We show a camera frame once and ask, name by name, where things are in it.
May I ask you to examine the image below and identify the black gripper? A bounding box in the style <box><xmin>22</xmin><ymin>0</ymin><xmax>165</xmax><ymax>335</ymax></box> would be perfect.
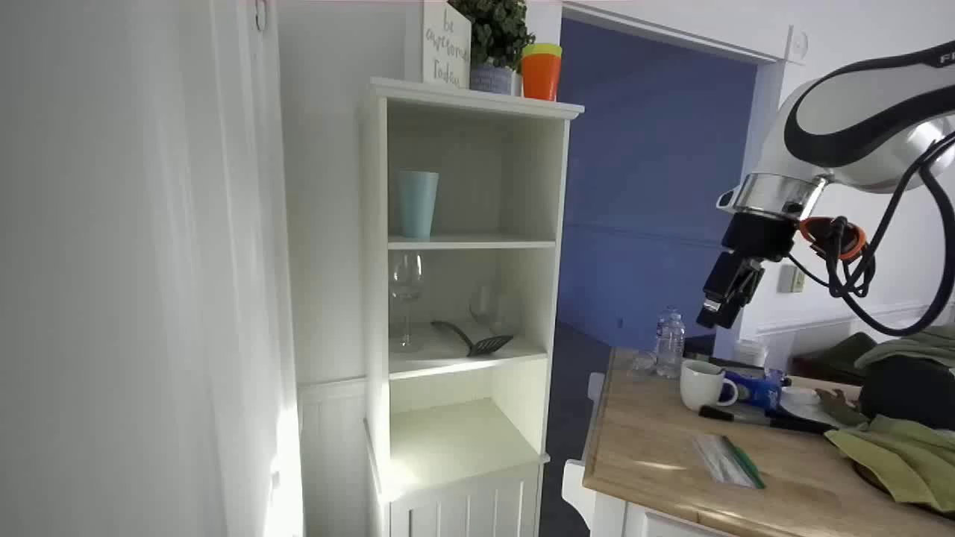
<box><xmin>693</xmin><ymin>212</ymin><xmax>799</xmax><ymax>332</ymax></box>

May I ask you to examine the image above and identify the Ziploc bag with green seal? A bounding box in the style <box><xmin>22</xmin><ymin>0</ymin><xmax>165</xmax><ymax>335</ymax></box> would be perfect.
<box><xmin>717</xmin><ymin>432</ymin><xmax>771</xmax><ymax>494</ymax></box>

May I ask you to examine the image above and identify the clear Ziploc bag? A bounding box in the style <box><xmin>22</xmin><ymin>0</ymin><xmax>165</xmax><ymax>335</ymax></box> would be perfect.
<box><xmin>693</xmin><ymin>431</ymin><xmax>747</xmax><ymax>491</ymax></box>

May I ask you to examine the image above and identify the clear water bottle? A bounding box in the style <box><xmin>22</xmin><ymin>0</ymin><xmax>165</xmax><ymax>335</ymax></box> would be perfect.
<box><xmin>650</xmin><ymin>310</ymin><xmax>689</xmax><ymax>382</ymax></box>

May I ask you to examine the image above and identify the white ceramic mug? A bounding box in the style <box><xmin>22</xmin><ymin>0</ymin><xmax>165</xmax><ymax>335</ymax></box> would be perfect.
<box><xmin>678</xmin><ymin>358</ymin><xmax>744</xmax><ymax>416</ymax></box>

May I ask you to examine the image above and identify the blue packet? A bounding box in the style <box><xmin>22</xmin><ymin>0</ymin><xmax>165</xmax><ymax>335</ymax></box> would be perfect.
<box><xmin>726</xmin><ymin>367</ymin><xmax>792</xmax><ymax>416</ymax></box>

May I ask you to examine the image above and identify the black marker pen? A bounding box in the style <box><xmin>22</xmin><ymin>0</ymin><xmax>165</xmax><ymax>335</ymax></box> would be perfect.
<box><xmin>696</xmin><ymin>404</ymin><xmax>774</xmax><ymax>426</ymax></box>

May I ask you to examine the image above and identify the white plate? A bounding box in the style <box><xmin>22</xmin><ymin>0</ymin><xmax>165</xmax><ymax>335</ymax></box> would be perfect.
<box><xmin>780</xmin><ymin>382</ymin><xmax>833</xmax><ymax>431</ymax></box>

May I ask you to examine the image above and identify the olive green cloth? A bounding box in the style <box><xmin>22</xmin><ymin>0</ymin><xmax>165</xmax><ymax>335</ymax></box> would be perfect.
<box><xmin>787</xmin><ymin>326</ymin><xmax>955</xmax><ymax>388</ymax></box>

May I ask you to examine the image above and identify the black cloth bundle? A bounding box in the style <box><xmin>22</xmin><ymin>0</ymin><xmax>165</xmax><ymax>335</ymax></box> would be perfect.
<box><xmin>857</xmin><ymin>355</ymin><xmax>955</xmax><ymax>432</ymax></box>

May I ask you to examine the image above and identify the yellow-green cloth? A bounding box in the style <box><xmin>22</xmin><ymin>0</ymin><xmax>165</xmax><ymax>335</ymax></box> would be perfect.
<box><xmin>820</xmin><ymin>412</ymin><xmax>955</xmax><ymax>517</ymax></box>

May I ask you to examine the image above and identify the small clear glass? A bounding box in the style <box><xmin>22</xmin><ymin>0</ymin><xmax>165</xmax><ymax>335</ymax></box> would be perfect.
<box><xmin>466</xmin><ymin>283</ymin><xmax>498</xmax><ymax>328</ymax></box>

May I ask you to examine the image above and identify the black spatula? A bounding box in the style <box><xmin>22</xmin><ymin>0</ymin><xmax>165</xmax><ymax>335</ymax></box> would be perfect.
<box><xmin>430</xmin><ymin>318</ymin><xmax>520</xmax><ymax>361</ymax></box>

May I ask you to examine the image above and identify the white shelf cabinet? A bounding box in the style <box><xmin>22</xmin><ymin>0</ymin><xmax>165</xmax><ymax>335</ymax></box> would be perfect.
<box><xmin>354</xmin><ymin>76</ymin><xmax>587</xmax><ymax>537</ymax></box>

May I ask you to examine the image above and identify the orange plastic cup stack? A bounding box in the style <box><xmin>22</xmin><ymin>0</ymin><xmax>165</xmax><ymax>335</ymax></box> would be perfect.
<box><xmin>516</xmin><ymin>40</ymin><xmax>563</xmax><ymax>104</ymax></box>

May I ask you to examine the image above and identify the clear wine glass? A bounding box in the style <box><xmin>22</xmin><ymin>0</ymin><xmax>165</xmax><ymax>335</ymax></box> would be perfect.
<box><xmin>389</xmin><ymin>250</ymin><xmax>426</xmax><ymax>352</ymax></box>

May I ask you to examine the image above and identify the teal plastic cup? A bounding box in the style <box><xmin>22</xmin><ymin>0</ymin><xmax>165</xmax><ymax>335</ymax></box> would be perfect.
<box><xmin>398</xmin><ymin>168</ymin><xmax>441</xmax><ymax>243</ymax></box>

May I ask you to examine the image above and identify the green potted plant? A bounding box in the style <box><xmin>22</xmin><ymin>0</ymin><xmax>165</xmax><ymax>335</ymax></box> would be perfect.
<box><xmin>447</xmin><ymin>0</ymin><xmax>538</xmax><ymax>98</ymax></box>

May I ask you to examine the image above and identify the white sign with script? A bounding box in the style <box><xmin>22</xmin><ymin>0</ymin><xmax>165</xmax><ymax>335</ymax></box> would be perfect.
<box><xmin>417</xmin><ymin>0</ymin><xmax>475</xmax><ymax>92</ymax></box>

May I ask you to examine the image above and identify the white wall outlet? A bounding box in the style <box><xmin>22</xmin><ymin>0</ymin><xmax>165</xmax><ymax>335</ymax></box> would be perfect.
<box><xmin>774</xmin><ymin>261</ymin><xmax>808</xmax><ymax>298</ymax></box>

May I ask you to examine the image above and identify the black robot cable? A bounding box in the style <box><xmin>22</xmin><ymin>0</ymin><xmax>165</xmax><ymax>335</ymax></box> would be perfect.
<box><xmin>784</xmin><ymin>133</ymin><xmax>955</xmax><ymax>337</ymax></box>

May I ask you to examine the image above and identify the white door frame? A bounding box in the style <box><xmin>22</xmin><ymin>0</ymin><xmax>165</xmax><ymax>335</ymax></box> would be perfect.
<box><xmin>553</xmin><ymin>0</ymin><xmax>814</xmax><ymax>365</ymax></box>

